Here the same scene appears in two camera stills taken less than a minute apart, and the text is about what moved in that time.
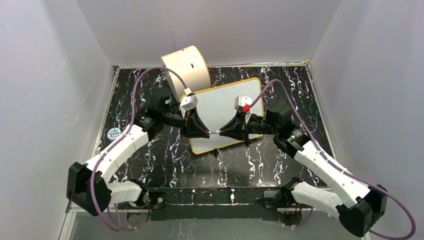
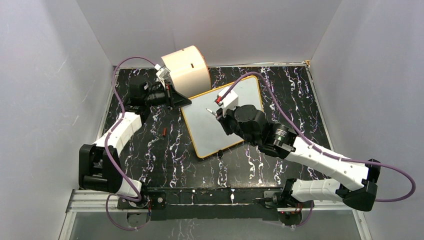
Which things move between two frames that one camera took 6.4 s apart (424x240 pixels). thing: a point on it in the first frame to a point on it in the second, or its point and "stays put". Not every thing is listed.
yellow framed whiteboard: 216,107 stays put
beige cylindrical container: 191,63 stays put
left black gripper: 192,127 to 173,99
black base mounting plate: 212,203 stays put
